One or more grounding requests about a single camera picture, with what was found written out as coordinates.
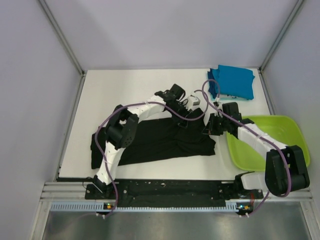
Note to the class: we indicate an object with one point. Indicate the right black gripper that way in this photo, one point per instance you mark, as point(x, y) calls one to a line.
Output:
point(210, 129)

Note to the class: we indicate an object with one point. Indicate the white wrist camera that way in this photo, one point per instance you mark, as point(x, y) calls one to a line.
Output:
point(192, 101)
point(218, 101)

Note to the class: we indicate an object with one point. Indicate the light teal folded shirt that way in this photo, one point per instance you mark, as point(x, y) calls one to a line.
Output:
point(224, 97)

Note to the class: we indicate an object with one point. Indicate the dark blue folded shirt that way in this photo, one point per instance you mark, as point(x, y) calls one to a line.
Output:
point(211, 82)

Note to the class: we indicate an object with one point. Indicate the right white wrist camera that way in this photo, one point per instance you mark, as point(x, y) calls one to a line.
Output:
point(218, 101)

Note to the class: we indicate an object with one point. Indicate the top blue folded shirt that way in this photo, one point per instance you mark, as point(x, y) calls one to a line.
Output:
point(235, 81)

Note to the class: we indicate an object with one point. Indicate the right aluminium frame post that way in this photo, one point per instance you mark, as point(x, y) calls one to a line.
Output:
point(282, 33)

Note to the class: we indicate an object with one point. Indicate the black t shirt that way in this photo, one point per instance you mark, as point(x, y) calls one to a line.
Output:
point(162, 139)

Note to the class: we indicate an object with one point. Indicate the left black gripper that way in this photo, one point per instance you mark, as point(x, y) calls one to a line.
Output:
point(181, 122)

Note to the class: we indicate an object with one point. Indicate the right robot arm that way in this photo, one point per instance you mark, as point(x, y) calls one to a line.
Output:
point(285, 166)

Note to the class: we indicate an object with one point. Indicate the green plastic basin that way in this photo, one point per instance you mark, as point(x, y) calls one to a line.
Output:
point(280, 127)

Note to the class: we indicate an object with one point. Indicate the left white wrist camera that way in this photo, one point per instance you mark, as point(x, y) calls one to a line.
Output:
point(192, 101)

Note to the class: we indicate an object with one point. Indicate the aluminium frame post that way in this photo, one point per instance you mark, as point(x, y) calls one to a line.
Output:
point(282, 33)
point(60, 36)

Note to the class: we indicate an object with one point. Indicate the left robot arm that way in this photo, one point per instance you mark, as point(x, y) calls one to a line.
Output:
point(118, 131)

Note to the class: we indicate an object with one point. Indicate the left aluminium frame post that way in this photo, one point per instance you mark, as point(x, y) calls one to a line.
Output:
point(60, 36)

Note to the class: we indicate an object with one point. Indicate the light blue cable duct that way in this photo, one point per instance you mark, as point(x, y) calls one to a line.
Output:
point(107, 207)

